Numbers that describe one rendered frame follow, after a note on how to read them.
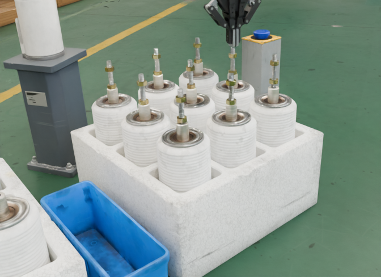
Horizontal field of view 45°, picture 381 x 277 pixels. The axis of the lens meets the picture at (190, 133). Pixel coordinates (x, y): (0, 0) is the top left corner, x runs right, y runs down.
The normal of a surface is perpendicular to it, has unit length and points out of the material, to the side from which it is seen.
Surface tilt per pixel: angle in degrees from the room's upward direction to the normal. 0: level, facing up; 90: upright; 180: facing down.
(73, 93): 90
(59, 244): 0
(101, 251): 0
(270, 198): 90
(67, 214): 88
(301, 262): 0
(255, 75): 90
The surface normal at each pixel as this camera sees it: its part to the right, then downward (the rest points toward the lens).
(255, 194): 0.63, 0.33
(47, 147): -0.37, 0.43
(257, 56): -0.77, 0.32
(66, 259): -0.04, -0.89
